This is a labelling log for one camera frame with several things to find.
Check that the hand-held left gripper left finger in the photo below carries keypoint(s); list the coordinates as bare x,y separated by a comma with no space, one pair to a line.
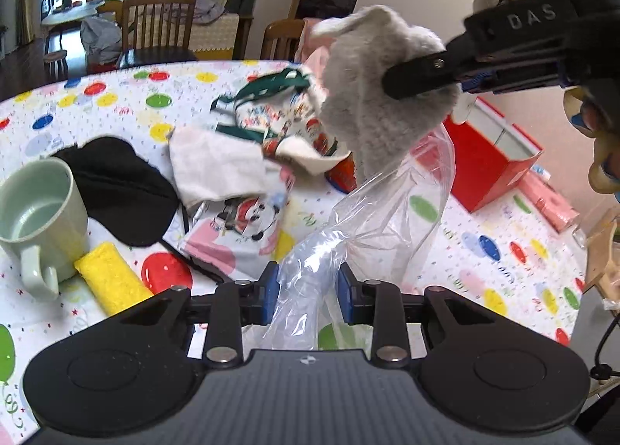
270,297

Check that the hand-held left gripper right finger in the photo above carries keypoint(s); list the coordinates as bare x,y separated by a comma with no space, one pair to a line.
345,297

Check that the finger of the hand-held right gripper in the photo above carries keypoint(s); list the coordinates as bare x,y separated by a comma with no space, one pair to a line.
477,81
421,74

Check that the grey plush toy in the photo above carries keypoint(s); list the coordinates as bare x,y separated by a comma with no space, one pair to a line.
358,101

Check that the clear plastic bag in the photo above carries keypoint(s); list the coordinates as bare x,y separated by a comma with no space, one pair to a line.
378,222

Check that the red cardboard box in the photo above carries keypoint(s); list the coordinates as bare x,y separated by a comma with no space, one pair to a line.
484,164

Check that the person's right hand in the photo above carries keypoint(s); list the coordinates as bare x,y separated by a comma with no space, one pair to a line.
603,157

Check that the panda print cloth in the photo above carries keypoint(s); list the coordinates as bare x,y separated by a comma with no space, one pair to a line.
237,227

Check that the pink cloth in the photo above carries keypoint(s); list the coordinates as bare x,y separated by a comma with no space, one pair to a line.
317,45

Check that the pink paper roll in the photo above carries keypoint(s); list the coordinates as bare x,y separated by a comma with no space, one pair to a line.
550,200

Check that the white towel cloth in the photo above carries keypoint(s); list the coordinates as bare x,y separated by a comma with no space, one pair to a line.
213,164

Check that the yellow sponge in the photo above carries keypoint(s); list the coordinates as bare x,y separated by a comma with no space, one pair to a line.
109,275

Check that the black eye mask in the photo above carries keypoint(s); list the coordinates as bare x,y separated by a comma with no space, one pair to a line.
116,183

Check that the sofa with cream cover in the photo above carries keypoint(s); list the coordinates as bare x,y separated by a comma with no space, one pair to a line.
218,33

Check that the light wooden rack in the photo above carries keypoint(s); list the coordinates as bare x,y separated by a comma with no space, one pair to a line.
605,261

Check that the lilac cloth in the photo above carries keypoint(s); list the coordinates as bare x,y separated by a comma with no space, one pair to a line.
209,7

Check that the pale green mug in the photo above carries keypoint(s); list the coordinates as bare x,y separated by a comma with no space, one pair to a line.
34,217

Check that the polka dot tablecloth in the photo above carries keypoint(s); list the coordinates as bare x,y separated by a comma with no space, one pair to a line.
121,86

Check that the wooden chair with dark seat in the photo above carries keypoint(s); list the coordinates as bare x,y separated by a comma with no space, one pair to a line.
157,33

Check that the white plastic sack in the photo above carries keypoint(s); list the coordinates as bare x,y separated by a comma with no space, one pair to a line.
99,41

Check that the small wooden stool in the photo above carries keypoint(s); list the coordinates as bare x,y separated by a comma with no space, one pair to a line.
55,62

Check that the round wooden table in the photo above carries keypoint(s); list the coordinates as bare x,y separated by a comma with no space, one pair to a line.
72,14

